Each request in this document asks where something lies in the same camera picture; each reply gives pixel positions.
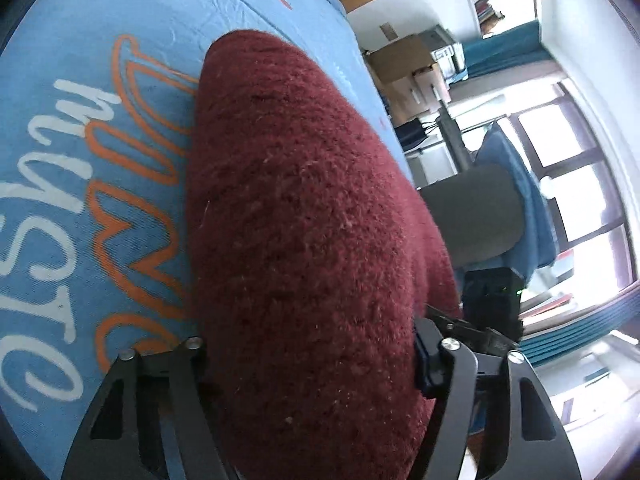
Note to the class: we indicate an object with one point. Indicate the cardboard box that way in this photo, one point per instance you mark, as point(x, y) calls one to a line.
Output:
point(400, 57)

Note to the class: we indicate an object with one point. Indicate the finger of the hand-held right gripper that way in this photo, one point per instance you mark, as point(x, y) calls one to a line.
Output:
point(472, 334)

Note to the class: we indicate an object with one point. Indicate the dark red knitted sweater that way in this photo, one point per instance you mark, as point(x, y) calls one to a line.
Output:
point(310, 235)

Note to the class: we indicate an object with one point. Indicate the dark grey chair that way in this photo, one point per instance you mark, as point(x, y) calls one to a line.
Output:
point(475, 210)

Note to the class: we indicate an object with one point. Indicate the window with dark frame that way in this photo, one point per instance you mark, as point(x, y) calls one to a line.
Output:
point(590, 180)

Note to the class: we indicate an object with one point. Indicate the blue cloth on chair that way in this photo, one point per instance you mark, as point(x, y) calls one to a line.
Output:
point(530, 195)

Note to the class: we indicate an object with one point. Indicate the teal curtain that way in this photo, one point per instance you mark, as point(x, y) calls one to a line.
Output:
point(505, 52)
point(580, 325)

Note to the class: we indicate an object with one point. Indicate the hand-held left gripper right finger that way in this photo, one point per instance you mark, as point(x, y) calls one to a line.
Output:
point(425, 362)

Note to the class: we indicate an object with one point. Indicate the wall socket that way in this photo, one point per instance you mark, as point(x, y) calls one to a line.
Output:
point(388, 31)

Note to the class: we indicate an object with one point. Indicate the blue printed bed sheet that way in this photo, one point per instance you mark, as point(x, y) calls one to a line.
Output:
point(100, 110)

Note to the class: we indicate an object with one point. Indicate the cardboard boxes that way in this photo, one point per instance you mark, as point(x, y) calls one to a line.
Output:
point(417, 97)

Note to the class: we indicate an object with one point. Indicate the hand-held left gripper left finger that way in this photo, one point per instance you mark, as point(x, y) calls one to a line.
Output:
point(187, 385)

